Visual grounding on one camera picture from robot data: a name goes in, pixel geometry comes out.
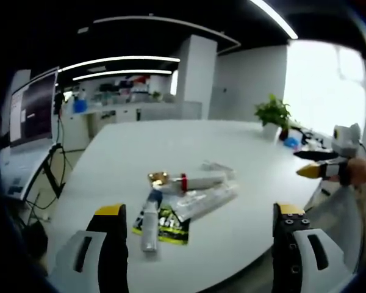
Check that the white plant pot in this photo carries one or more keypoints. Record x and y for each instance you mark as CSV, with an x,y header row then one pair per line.
x,y
271,131

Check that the white red-cap skincare tube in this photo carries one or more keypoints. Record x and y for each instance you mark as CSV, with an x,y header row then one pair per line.
x,y
201,182

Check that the clear skincare packet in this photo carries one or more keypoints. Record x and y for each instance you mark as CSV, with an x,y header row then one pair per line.
x,y
218,168

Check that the white side desk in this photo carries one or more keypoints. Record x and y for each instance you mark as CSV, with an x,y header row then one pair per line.
x,y
21,171

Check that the blue small object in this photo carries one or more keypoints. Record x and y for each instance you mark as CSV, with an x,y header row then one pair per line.
x,y
292,142

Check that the green potted plant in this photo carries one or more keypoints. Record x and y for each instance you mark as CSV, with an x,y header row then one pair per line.
x,y
274,111

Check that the green black skincare sachet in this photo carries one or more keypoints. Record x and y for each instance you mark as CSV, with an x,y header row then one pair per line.
x,y
170,230

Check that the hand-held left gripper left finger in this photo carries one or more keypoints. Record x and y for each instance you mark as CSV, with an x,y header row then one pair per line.
x,y
109,262

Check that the black camera on stand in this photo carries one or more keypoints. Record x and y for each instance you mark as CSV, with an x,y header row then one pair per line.
x,y
58,102

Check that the clear long plastic package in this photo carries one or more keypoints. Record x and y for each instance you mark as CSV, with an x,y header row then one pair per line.
x,y
204,201

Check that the dark blue skincare tube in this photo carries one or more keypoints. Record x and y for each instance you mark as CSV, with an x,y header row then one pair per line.
x,y
155,197

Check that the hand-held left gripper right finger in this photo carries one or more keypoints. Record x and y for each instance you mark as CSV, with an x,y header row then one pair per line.
x,y
286,259

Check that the computer monitor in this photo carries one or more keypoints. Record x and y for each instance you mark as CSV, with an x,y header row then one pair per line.
x,y
33,107

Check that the person's right hand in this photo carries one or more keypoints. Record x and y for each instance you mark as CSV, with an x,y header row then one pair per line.
x,y
364,171

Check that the blue water jug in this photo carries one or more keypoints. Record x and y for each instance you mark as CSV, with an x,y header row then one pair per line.
x,y
80,106

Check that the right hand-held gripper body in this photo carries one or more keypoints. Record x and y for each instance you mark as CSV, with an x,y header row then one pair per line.
x,y
346,140

